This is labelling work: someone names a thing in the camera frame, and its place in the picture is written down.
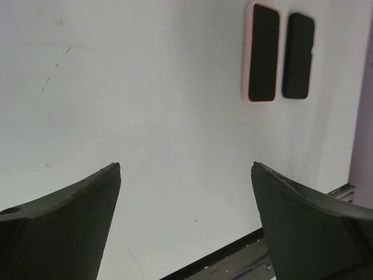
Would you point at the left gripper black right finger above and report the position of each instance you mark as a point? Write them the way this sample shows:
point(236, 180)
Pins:
point(311, 235)

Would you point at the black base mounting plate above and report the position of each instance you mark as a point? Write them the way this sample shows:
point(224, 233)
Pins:
point(216, 256)

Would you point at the pink phone case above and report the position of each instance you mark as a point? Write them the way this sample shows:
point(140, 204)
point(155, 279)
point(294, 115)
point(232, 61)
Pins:
point(246, 62)

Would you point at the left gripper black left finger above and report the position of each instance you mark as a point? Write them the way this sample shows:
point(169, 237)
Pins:
point(61, 235)

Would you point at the black phone case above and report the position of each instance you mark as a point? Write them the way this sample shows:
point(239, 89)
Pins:
point(298, 56)

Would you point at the aluminium front rail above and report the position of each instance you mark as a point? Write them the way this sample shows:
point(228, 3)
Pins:
point(344, 193)

